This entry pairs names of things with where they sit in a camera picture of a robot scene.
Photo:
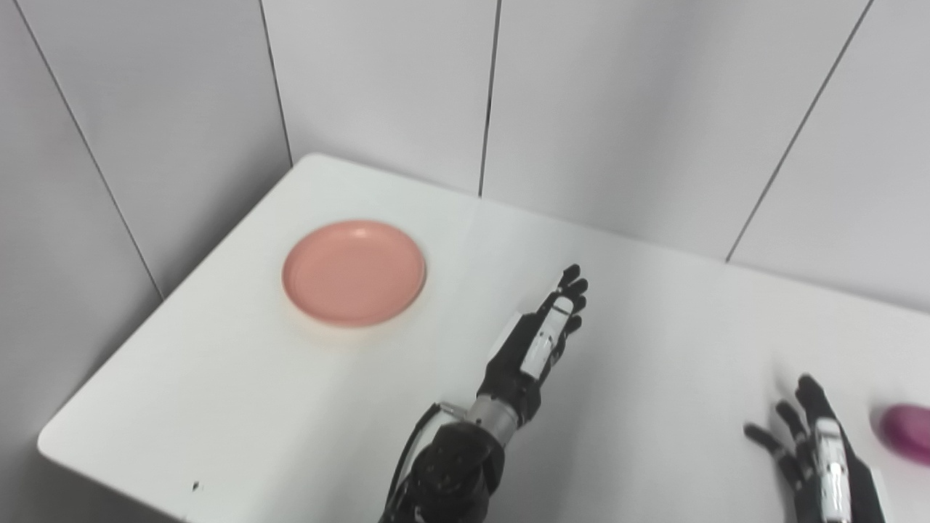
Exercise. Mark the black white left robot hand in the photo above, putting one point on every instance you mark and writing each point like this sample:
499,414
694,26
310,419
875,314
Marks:
519,363

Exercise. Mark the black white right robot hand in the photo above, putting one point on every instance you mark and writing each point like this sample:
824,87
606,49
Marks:
857,487

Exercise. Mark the purple red onion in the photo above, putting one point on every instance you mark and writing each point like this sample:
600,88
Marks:
908,432

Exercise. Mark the pink round plate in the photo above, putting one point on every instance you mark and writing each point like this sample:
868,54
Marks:
354,274

